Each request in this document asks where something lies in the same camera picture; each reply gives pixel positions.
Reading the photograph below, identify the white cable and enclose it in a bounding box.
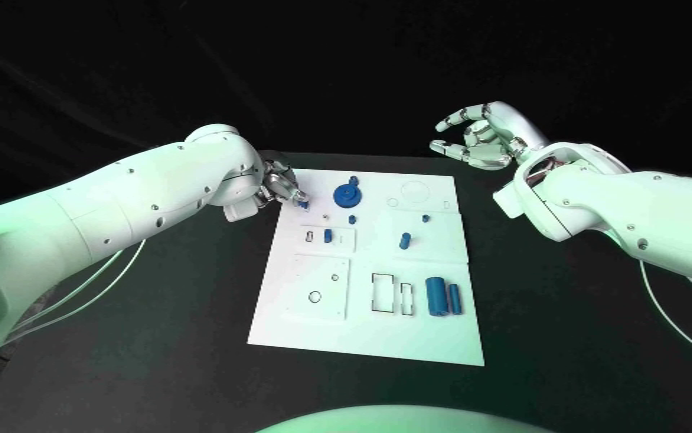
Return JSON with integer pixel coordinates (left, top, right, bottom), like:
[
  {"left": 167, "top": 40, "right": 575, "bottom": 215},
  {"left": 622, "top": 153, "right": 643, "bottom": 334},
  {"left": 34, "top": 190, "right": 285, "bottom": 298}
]
[
  {"left": 10, "top": 239, "right": 127, "bottom": 331},
  {"left": 637, "top": 259, "right": 692, "bottom": 344},
  {"left": 1, "top": 238, "right": 147, "bottom": 344}
]

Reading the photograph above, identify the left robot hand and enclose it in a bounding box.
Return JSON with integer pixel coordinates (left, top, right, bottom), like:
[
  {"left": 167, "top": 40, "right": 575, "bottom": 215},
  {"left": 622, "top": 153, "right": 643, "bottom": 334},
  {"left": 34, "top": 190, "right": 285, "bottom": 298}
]
[{"left": 255, "top": 158, "right": 310, "bottom": 210}]

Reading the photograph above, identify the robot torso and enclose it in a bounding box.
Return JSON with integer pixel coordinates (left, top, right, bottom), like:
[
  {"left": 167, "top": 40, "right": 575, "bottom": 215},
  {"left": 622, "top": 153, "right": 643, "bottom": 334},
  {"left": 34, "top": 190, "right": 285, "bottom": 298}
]
[{"left": 252, "top": 404, "right": 558, "bottom": 433}]

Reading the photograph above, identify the blue gear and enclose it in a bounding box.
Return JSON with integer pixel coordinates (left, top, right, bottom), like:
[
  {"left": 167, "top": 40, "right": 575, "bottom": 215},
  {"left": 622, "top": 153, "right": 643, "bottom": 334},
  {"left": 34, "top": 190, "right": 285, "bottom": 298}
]
[{"left": 331, "top": 175, "right": 366, "bottom": 210}]

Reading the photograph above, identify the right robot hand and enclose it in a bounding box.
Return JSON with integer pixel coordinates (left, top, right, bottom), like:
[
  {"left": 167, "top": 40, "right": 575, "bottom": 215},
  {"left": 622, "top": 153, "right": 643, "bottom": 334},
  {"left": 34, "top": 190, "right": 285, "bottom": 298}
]
[{"left": 428, "top": 100, "right": 552, "bottom": 172}]

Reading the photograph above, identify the thick blue cylinder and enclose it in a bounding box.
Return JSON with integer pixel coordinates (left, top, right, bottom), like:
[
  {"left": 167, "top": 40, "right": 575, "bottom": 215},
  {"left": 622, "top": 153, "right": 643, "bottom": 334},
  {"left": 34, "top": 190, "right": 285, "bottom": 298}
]
[{"left": 424, "top": 276, "right": 451, "bottom": 318}]

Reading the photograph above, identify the white task board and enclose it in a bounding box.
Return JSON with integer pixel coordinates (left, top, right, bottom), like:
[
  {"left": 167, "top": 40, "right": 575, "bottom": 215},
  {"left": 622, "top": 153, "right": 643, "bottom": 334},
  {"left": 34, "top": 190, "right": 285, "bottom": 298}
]
[{"left": 246, "top": 168, "right": 486, "bottom": 367}]

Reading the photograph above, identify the thin blue cylinder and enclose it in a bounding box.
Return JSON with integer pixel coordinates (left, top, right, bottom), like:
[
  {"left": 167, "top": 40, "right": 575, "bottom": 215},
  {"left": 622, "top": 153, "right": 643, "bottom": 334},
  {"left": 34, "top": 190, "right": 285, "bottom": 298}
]
[{"left": 447, "top": 283, "right": 465, "bottom": 316}]

